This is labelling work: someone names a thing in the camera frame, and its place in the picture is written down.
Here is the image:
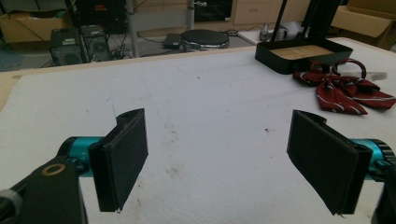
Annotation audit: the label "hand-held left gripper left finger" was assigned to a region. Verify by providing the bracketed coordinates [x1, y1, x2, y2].
[88, 107, 149, 213]

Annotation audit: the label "grey metal pole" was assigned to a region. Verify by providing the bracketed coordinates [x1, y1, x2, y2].
[125, 0, 141, 59]

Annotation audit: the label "white table cover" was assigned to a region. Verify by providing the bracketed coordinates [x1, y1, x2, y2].
[0, 36, 396, 224]

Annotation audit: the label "black tray with wooden bottom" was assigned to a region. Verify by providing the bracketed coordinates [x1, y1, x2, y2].
[254, 37, 354, 76]

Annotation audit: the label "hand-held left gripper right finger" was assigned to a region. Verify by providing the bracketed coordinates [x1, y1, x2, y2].
[287, 109, 374, 216]

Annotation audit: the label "round black disc device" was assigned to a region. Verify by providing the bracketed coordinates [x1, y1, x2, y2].
[179, 29, 231, 51]

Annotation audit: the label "grey pipe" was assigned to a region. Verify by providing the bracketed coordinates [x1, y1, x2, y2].
[185, 0, 196, 31]

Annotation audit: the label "flat black device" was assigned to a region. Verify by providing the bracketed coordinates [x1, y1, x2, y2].
[163, 32, 182, 50]

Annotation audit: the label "black tripod legs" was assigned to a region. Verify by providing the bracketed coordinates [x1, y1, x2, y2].
[301, 0, 344, 40]

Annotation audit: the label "red striped bow tie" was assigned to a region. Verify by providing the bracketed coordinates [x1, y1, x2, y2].
[292, 58, 396, 116]

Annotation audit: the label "black stand pole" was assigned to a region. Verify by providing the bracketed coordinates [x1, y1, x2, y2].
[270, 0, 290, 43]

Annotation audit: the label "white and grey headset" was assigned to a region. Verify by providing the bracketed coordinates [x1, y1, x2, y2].
[259, 21, 304, 42]

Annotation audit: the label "open cardboard box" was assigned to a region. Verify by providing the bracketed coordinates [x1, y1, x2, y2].
[330, 0, 396, 51]

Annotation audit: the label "wooden drawer cabinet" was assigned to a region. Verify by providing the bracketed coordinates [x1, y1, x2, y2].
[232, 0, 312, 26]

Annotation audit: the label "clear plastic piece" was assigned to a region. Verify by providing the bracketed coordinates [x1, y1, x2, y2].
[366, 71, 389, 81]

